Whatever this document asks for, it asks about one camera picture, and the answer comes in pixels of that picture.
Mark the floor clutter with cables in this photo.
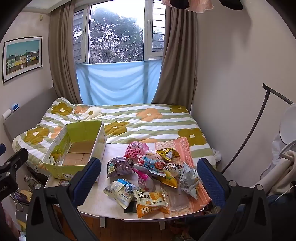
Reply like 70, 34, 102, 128
9, 175, 45, 212

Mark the pink hanging cloth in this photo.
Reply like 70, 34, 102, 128
161, 0, 217, 14

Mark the person's jeans leg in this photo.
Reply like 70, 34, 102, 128
265, 194, 296, 241

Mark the window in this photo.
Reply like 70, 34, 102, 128
73, 0, 166, 65

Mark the brown snack packet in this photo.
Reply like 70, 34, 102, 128
162, 162, 184, 178

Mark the pink striped snack packet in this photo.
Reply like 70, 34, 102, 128
124, 141, 151, 160

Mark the yellow chips bag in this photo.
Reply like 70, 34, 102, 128
159, 170, 178, 189

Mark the white blue bread packet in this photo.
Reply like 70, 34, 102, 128
103, 178, 139, 209

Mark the brown curtain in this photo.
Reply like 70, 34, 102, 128
48, 0, 90, 105
151, 5, 199, 114

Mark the purple snack packet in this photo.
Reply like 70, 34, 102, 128
106, 157, 134, 179

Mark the silver snack bag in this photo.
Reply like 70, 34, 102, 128
179, 162, 200, 200

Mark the clear plastic bag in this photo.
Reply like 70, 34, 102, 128
161, 185, 192, 212

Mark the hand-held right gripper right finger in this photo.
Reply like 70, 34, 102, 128
192, 158, 272, 241

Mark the floral striped quilt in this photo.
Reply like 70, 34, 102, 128
13, 97, 216, 171

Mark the clear waffle packet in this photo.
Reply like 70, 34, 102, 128
144, 149, 160, 163

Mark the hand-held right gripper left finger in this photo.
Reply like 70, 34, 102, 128
25, 157, 102, 241

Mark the pink clear snack packet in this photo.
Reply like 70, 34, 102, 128
133, 169, 158, 193

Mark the black curved stand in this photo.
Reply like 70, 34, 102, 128
221, 83, 296, 174

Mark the light blue cloth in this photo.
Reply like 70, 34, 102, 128
76, 59, 162, 105

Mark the white floral tablecloth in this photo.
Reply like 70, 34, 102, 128
44, 142, 167, 219

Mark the grey headboard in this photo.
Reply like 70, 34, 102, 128
2, 88, 56, 145

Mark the white garment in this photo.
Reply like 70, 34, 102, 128
253, 142, 296, 197

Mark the orange cake packet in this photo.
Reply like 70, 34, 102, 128
135, 190, 171, 219

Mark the white table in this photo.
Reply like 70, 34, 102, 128
77, 206, 205, 229

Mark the orange floral cloth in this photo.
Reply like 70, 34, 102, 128
154, 137, 212, 210

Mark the dark green snack packet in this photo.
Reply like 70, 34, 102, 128
124, 200, 138, 214

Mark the framed wall picture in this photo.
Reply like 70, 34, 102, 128
2, 36, 43, 84

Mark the gold foil snack packet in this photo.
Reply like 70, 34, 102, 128
155, 148, 180, 161

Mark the crumpled white tissue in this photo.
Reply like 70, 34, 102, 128
212, 149, 223, 163

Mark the white blue red-print packet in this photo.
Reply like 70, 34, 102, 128
136, 155, 167, 178

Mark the white round fan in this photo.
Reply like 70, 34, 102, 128
279, 103, 296, 151

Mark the yellow-green cardboard box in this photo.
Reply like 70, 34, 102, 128
42, 120, 107, 181

